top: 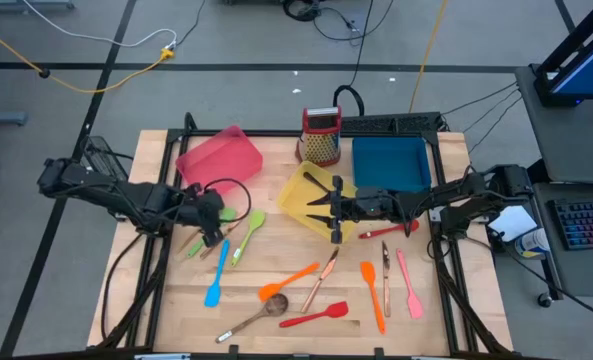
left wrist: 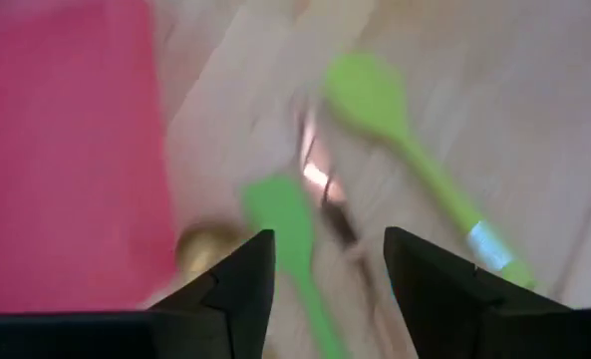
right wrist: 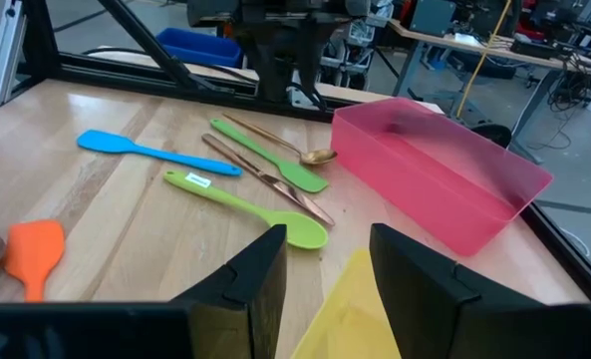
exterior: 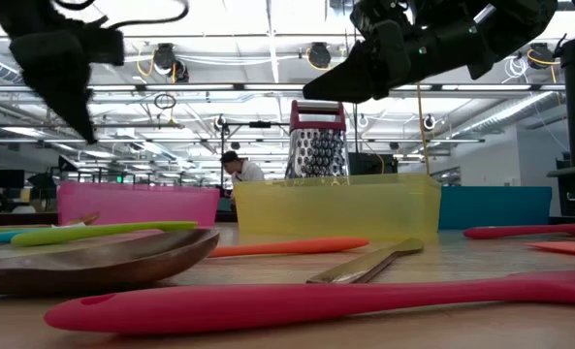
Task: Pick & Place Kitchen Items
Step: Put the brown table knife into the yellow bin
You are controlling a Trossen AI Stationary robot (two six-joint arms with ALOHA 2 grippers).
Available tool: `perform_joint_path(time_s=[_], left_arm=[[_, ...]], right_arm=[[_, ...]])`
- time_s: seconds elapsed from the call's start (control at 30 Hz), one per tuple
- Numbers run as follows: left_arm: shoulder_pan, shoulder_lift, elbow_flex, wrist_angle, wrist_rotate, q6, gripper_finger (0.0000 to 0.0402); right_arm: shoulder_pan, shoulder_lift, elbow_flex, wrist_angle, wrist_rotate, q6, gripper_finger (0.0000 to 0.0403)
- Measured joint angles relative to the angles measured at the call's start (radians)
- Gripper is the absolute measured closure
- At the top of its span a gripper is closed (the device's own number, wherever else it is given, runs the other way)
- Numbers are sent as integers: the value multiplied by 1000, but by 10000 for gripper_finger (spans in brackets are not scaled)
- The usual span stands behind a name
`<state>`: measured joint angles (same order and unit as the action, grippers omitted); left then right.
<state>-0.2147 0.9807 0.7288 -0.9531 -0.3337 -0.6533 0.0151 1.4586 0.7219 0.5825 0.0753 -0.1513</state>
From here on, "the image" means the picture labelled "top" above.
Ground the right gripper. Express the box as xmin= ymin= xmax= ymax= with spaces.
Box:
xmin=305 ymin=174 xmax=380 ymax=245

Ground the green silicone spatula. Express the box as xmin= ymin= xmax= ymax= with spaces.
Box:
xmin=185 ymin=207 xmax=238 ymax=259

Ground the black table knife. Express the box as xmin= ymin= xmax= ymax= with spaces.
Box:
xmin=303 ymin=171 xmax=333 ymax=195

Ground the green silicone spoon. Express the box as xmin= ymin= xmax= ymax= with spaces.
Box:
xmin=230 ymin=209 xmax=267 ymax=268

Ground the red silicone spoon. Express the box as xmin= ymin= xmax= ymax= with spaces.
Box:
xmin=358 ymin=219 xmax=421 ymax=240

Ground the copper table knife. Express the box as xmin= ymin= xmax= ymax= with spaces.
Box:
xmin=380 ymin=240 xmax=392 ymax=318
xmin=300 ymin=246 xmax=341 ymax=315

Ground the orange silicone spatula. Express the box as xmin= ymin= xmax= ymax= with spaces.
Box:
xmin=359 ymin=260 xmax=387 ymax=335

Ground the blue silicone spatula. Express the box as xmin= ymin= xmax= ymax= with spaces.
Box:
xmin=204 ymin=239 xmax=231 ymax=308

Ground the orange silicone spoon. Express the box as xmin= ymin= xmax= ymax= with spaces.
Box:
xmin=258 ymin=262 xmax=321 ymax=303

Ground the red silicone spatula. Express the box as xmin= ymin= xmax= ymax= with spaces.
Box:
xmin=278 ymin=300 xmax=350 ymax=329

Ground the wooden spoon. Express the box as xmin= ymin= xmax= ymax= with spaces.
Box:
xmin=214 ymin=293 xmax=290 ymax=345

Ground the pink silicone spatula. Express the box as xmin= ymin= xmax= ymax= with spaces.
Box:
xmin=395 ymin=248 xmax=425 ymax=320

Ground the yellow translucent plastic bin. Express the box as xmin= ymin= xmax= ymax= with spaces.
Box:
xmin=275 ymin=159 xmax=360 ymax=242

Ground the pink translucent plastic bin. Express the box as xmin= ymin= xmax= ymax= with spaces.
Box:
xmin=174 ymin=124 xmax=265 ymax=197

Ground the red steel box grater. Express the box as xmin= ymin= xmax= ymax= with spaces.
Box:
xmin=295 ymin=105 xmax=343 ymax=168

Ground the blue plastic bin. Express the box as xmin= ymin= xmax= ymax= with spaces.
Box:
xmin=351 ymin=135 xmax=433 ymax=194

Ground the black mesh control box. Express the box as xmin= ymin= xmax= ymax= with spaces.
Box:
xmin=79 ymin=135 xmax=130 ymax=181

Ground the silver aluminium bar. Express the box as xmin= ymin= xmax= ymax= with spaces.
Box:
xmin=134 ymin=352 xmax=192 ymax=360

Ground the white paper sheet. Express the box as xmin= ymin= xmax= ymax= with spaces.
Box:
xmin=487 ymin=204 xmax=539 ymax=243

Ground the white blue label bottle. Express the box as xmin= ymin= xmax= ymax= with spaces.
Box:
xmin=514 ymin=227 xmax=551 ymax=260

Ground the grey table foot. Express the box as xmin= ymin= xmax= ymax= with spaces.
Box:
xmin=0 ymin=0 xmax=76 ymax=12
xmin=0 ymin=110 xmax=29 ymax=127

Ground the grey side table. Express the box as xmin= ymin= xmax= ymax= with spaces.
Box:
xmin=514 ymin=63 xmax=593 ymax=184

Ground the backlit computer keyboard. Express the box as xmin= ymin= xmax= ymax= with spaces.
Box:
xmin=548 ymin=198 xmax=593 ymax=251

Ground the grey computer desk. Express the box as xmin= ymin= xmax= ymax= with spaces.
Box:
xmin=529 ymin=182 xmax=593 ymax=300

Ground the large computer monitor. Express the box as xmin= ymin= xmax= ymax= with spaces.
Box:
xmin=532 ymin=0 xmax=593 ymax=108

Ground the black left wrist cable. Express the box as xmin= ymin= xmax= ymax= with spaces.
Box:
xmin=201 ymin=177 xmax=253 ymax=225

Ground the black aluminium table frame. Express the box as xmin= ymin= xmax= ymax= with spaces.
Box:
xmin=95 ymin=111 xmax=516 ymax=360

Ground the black power cable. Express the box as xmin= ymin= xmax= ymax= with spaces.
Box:
xmin=331 ymin=0 xmax=376 ymax=117

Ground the yellow floor extension cord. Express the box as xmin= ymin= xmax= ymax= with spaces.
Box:
xmin=0 ymin=16 xmax=176 ymax=95

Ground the white floor cable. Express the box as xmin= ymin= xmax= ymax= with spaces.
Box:
xmin=22 ymin=0 xmax=179 ymax=50

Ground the thin black cable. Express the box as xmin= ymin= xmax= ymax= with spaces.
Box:
xmin=440 ymin=81 xmax=521 ymax=116

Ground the yellow hanging cord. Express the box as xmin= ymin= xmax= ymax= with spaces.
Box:
xmin=407 ymin=0 xmax=450 ymax=114

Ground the black floor cable bundle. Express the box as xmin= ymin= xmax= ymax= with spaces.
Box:
xmin=280 ymin=0 xmax=377 ymax=42

